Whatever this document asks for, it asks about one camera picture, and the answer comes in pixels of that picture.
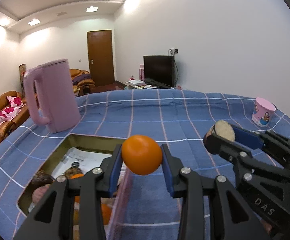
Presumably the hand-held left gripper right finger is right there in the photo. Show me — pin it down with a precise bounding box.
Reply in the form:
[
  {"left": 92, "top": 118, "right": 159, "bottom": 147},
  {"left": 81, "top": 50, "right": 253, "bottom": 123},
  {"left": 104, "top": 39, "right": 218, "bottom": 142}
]
[{"left": 160, "top": 144, "right": 266, "bottom": 240}]

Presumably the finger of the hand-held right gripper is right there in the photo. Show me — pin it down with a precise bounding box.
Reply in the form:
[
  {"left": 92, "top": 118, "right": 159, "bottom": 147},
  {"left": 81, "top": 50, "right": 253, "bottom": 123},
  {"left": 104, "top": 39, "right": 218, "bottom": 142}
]
[
  {"left": 233, "top": 126, "right": 290, "bottom": 170},
  {"left": 203, "top": 134, "right": 290, "bottom": 180}
]

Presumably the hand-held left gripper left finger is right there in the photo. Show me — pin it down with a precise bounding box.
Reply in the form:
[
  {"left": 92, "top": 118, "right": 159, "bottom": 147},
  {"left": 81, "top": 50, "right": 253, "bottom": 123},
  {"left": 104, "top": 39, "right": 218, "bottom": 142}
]
[{"left": 14, "top": 144, "right": 125, "bottom": 240}]

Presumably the small dark jar cream lid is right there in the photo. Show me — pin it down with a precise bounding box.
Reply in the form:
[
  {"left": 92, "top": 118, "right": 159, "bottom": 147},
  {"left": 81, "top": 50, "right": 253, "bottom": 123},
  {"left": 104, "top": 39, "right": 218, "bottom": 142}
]
[{"left": 208, "top": 120, "right": 235, "bottom": 143}]

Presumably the large orange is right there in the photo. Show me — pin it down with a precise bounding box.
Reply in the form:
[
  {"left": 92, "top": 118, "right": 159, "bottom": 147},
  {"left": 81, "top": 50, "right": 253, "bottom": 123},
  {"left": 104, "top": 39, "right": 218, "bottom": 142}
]
[{"left": 121, "top": 135, "right": 163, "bottom": 176}]

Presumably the small orange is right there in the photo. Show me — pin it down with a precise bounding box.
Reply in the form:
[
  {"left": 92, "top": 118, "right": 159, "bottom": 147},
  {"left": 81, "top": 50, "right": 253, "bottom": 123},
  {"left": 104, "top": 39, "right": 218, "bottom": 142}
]
[{"left": 74, "top": 173, "right": 85, "bottom": 203}]

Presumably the pink metal tin box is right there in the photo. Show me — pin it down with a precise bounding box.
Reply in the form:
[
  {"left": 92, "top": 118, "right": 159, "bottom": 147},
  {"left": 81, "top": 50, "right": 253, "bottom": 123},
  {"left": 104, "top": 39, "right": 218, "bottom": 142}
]
[{"left": 16, "top": 134, "right": 135, "bottom": 240}]

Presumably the dark brown round fruit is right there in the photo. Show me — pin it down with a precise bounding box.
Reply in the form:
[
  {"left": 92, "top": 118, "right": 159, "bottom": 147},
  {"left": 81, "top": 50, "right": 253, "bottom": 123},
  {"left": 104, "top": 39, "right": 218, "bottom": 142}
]
[{"left": 32, "top": 170, "right": 55, "bottom": 187}]

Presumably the purple sweet potato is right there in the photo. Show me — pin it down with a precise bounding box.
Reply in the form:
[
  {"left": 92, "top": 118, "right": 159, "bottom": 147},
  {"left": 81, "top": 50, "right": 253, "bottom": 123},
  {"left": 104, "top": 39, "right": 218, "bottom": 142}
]
[{"left": 32, "top": 184, "right": 53, "bottom": 204}]

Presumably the pink cartoon paper cup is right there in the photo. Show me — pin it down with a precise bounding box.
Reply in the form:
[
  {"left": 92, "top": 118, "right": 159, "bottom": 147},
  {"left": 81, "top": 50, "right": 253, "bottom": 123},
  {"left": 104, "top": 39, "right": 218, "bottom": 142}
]
[{"left": 251, "top": 97, "right": 276, "bottom": 130}]

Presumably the printed paper leaflet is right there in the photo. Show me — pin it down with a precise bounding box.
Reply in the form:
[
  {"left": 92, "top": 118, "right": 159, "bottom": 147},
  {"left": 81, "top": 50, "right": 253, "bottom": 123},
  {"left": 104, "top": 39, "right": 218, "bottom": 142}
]
[{"left": 51, "top": 147, "right": 113, "bottom": 180}]

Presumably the blue checked tablecloth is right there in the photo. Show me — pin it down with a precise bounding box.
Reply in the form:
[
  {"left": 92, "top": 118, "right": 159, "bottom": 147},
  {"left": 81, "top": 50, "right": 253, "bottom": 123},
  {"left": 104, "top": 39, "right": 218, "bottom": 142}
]
[{"left": 0, "top": 89, "right": 290, "bottom": 240}]

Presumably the white television stand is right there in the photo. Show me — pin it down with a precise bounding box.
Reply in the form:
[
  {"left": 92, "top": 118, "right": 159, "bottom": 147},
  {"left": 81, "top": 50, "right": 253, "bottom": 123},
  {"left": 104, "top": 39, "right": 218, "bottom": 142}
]
[{"left": 124, "top": 79, "right": 178, "bottom": 90}]

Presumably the brown leather armchair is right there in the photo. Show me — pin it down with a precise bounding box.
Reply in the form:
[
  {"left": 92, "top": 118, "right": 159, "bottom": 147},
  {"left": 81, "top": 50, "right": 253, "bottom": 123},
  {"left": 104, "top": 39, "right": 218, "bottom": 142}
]
[{"left": 69, "top": 69, "right": 96, "bottom": 97}]

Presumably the pink electric kettle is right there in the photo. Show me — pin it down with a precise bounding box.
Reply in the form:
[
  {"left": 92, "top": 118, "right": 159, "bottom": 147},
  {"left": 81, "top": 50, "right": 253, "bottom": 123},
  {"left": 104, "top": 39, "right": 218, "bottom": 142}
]
[{"left": 23, "top": 58, "right": 82, "bottom": 133}]

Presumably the black flat television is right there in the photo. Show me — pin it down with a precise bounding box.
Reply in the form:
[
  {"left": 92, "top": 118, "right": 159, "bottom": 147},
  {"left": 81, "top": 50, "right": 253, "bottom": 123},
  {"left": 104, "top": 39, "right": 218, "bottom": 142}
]
[{"left": 143, "top": 55, "right": 175, "bottom": 88}]

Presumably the brown wooden door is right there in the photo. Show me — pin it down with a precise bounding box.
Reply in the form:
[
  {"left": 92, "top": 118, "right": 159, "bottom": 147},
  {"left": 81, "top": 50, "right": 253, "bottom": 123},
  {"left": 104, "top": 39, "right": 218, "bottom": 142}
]
[{"left": 87, "top": 30, "right": 115, "bottom": 87}]

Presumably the pink floral cushion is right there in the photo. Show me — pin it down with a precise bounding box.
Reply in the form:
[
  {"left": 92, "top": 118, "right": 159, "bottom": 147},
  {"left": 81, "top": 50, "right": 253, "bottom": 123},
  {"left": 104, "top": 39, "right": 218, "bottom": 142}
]
[
  {"left": 6, "top": 96, "right": 24, "bottom": 107},
  {"left": 0, "top": 107, "right": 20, "bottom": 127}
]

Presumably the upright rolled mat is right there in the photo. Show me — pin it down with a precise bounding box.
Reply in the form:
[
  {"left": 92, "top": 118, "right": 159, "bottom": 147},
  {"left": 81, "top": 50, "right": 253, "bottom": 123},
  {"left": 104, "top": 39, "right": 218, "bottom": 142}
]
[{"left": 19, "top": 64, "right": 27, "bottom": 98}]

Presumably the black power cable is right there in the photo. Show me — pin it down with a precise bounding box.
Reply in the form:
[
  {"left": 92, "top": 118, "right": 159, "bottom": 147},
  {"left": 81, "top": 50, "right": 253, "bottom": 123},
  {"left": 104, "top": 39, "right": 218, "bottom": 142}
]
[{"left": 174, "top": 54, "right": 180, "bottom": 87}]

